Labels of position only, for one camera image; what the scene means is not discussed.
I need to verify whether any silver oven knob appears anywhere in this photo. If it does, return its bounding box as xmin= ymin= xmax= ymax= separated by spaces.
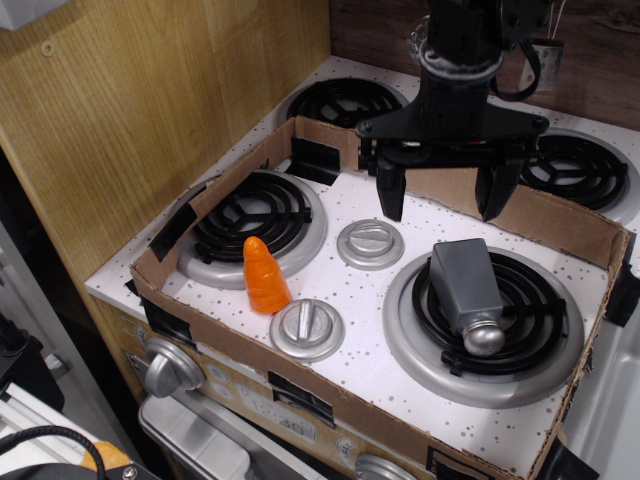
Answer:
xmin=144 ymin=337 xmax=205 ymax=398
xmin=354 ymin=454 xmax=416 ymax=480

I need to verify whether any silver front oven knob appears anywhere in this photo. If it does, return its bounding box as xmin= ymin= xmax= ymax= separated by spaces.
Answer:
xmin=144 ymin=337 xmax=205 ymax=398

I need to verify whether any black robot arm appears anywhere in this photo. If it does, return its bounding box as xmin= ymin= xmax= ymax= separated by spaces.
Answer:
xmin=355 ymin=1 xmax=549 ymax=221

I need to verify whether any grey pepper shaker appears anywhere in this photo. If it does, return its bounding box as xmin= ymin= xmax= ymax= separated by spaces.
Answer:
xmin=430 ymin=238 xmax=506 ymax=358

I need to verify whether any back right black burner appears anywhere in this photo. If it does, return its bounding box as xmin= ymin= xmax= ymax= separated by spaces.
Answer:
xmin=520 ymin=128 xmax=639 ymax=224

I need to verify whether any front right black burner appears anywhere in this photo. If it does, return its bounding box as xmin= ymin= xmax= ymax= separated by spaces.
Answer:
xmin=382 ymin=239 xmax=585 ymax=409

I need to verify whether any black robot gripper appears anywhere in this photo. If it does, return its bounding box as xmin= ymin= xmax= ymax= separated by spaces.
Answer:
xmin=355 ymin=44 xmax=549 ymax=222

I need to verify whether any orange toy carrot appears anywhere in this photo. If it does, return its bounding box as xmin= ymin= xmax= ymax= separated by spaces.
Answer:
xmin=243 ymin=236 xmax=292 ymax=314

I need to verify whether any black burner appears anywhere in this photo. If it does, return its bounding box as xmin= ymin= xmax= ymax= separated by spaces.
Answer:
xmin=178 ymin=170 xmax=328 ymax=290
xmin=382 ymin=239 xmax=585 ymax=409
xmin=520 ymin=128 xmax=639 ymax=224
xmin=273 ymin=77 xmax=409 ymax=129

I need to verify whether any black braided cable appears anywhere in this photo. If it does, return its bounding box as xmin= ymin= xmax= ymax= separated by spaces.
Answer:
xmin=0 ymin=425 xmax=107 ymax=480

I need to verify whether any silver bottom oven knob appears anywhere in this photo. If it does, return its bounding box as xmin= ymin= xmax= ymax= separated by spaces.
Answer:
xmin=354 ymin=454 xmax=416 ymax=480

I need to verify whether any front left black burner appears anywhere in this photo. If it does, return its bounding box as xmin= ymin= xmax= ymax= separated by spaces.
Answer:
xmin=178 ymin=170 xmax=328 ymax=290

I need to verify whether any back left black burner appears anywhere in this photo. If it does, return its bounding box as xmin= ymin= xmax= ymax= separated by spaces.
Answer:
xmin=273 ymin=77 xmax=409 ymax=129

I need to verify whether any silver lower centre knob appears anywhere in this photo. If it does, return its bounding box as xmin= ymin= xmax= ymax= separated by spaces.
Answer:
xmin=269 ymin=299 xmax=345 ymax=362

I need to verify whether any orange object bottom left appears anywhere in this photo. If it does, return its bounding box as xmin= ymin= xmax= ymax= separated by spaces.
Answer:
xmin=79 ymin=441 xmax=131 ymax=472

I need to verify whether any silver upper centre knob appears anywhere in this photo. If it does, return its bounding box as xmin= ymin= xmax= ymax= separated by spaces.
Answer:
xmin=336 ymin=219 xmax=404 ymax=271

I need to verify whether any silver hanging strainer spoon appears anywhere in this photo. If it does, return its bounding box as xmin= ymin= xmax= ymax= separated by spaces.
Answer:
xmin=407 ymin=14 xmax=430 ymax=63

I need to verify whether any silver oven door handle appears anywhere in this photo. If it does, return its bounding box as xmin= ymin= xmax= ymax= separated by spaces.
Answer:
xmin=138 ymin=393 xmax=323 ymax=479

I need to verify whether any brown cardboard tray wall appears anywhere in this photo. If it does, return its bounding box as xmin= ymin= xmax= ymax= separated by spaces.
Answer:
xmin=131 ymin=118 xmax=639 ymax=479

